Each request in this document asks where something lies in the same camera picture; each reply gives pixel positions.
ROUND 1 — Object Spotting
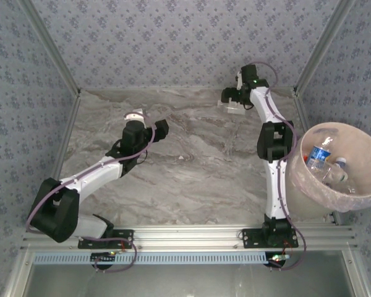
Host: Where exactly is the aluminium frame leg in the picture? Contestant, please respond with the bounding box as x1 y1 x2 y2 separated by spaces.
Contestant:
339 250 371 297
1 250 35 297

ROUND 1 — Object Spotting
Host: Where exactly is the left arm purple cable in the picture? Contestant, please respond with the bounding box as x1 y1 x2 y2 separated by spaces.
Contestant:
26 111 157 273

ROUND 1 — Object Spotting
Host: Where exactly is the square clear white-label bottle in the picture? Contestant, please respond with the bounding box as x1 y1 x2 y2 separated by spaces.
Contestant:
217 98 248 116

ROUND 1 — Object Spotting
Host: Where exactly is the right small control board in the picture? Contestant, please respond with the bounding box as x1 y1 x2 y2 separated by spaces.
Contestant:
267 251 290 267

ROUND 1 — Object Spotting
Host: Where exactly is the grey metal panel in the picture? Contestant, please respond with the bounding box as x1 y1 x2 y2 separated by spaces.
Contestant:
20 262 358 297

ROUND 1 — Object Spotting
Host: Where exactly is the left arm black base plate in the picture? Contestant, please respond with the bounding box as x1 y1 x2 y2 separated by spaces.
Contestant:
77 227 135 250

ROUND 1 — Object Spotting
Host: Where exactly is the small control board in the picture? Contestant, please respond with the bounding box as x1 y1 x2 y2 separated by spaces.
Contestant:
267 251 290 267
90 251 117 264

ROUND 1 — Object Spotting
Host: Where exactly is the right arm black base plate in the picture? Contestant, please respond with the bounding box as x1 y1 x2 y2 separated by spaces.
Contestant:
242 227 299 249

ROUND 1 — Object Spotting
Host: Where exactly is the slotted grey cable duct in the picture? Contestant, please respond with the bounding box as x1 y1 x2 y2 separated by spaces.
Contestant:
32 251 275 265

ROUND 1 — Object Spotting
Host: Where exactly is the round pale waste bin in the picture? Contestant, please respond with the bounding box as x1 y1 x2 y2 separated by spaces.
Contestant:
284 121 371 217

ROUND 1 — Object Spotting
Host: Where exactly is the blue label water bottle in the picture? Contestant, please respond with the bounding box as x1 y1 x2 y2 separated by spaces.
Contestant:
305 145 332 171

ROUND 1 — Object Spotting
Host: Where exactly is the left small control board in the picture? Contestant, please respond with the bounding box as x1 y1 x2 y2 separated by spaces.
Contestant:
90 251 117 264

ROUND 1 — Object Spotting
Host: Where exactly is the aluminium extrusion mounting rail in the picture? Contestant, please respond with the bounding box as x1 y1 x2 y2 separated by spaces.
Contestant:
20 225 359 252

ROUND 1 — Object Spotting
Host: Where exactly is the aluminium frame post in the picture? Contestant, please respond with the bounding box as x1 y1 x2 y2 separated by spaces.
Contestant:
292 0 358 97
17 0 82 97

